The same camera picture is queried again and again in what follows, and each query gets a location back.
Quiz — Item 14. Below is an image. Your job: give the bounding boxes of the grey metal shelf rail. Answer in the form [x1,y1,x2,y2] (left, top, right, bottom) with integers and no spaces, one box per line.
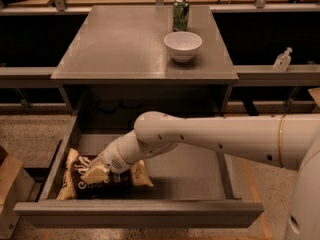
[0,67,67,88]

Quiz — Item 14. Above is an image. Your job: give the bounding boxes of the grey cabinet counter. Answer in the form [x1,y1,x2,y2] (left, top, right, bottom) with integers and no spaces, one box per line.
[52,5,238,114]

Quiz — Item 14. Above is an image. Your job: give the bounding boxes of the grey open top drawer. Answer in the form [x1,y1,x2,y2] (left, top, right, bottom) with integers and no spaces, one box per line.
[14,116,264,228]

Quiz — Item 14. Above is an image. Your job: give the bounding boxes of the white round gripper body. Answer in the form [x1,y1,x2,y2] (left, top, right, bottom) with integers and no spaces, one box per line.
[98,143,132,174]

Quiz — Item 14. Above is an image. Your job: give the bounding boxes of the clear hand sanitizer bottle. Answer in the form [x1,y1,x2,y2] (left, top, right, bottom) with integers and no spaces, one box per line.
[273,47,292,72]

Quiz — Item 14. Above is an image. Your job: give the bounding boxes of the green soda can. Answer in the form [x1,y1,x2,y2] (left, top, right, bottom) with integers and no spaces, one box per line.
[173,0,189,31]

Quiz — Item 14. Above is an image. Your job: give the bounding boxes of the brown cardboard box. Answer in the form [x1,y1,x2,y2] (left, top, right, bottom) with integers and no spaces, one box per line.
[0,146,35,240]

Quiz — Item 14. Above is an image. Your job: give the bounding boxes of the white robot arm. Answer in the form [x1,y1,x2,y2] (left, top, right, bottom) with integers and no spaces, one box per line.
[81,111,320,240]

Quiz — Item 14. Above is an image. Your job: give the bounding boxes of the white ceramic bowl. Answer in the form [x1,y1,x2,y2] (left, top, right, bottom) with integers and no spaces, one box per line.
[164,31,202,63]

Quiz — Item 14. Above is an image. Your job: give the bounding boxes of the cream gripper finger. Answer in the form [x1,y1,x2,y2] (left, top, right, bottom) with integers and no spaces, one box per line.
[88,153,105,168]
[81,166,109,184]

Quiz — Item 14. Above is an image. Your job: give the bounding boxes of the brown sea salt chip bag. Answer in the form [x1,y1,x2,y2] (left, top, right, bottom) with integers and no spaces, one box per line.
[57,149,153,200]

